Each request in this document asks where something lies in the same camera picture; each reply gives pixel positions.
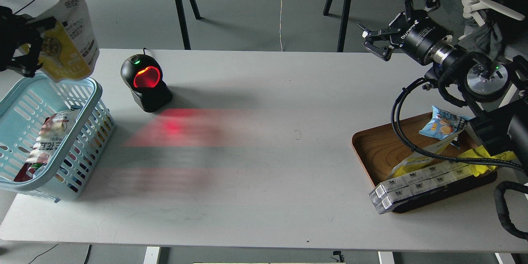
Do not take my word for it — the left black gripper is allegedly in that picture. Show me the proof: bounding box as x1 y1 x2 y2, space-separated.
0 6 57 78

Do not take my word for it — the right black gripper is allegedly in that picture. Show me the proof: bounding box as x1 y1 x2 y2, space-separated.
358 0 453 66

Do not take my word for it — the yellow white snack pouch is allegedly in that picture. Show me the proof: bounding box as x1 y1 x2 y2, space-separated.
22 0 99 83

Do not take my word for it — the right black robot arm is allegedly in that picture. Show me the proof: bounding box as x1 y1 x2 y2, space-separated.
361 0 527 174

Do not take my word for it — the red white snack bag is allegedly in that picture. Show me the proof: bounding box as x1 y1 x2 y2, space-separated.
14 108 81 182

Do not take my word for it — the light blue plastic basket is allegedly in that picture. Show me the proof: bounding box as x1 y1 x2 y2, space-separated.
0 73 113 202

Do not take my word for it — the yellow cartoon snack bag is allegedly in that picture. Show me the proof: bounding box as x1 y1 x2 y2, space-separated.
458 145 516 177

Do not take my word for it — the white boxed snack pack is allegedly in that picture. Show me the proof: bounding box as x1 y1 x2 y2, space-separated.
369 161 473 215

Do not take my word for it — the white office chair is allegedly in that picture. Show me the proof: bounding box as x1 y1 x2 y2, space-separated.
458 0 528 60

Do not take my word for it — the blue chip bag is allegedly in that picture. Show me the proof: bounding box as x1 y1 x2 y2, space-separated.
418 106 469 140

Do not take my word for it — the black barcode scanner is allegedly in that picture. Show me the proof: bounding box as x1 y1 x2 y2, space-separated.
120 47 173 113

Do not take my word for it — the brown wooden tray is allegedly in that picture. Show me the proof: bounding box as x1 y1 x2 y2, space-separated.
351 124 497 213

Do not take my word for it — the yellow white flat pouch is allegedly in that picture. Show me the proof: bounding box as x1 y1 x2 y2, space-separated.
386 131 461 180

